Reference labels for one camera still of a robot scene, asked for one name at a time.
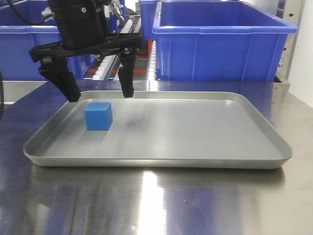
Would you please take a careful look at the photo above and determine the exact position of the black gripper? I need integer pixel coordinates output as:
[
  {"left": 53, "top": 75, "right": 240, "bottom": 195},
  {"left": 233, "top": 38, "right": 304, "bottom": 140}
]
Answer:
[{"left": 29, "top": 0, "right": 142, "bottom": 102}]

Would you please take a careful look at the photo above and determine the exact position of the blue foam cube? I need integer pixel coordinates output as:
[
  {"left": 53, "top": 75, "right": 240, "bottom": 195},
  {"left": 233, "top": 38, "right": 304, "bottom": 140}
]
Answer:
[{"left": 84, "top": 102, "right": 113, "bottom": 131}]

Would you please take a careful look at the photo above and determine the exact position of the white roller track right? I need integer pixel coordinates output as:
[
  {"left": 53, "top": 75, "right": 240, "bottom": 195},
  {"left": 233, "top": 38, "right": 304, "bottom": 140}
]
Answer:
[{"left": 92, "top": 20, "right": 134, "bottom": 81}]

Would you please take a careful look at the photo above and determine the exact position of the blue plastic bin centre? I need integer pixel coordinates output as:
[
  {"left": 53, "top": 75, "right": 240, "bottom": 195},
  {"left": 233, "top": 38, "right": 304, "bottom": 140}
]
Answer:
[{"left": 0, "top": 0, "right": 118, "bottom": 81}]

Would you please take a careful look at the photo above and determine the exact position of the blue plastic bin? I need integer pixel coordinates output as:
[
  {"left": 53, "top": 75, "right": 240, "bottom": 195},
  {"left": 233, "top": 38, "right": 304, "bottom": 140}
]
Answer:
[
  {"left": 152, "top": 0, "right": 298, "bottom": 82},
  {"left": 0, "top": 0, "right": 118, "bottom": 81}
]

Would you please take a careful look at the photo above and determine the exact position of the grey metal tray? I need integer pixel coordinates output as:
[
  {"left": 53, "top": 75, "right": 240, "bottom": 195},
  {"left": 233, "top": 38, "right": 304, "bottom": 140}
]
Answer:
[{"left": 23, "top": 91, "right": 292, "bottom": 169}]

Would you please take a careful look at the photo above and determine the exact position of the blue plastic bin right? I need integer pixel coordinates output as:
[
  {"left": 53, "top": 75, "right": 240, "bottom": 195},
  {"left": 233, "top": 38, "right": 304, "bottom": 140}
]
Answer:
[{"left": 152, "top": 0, "right": 298, "bottom": 82}]

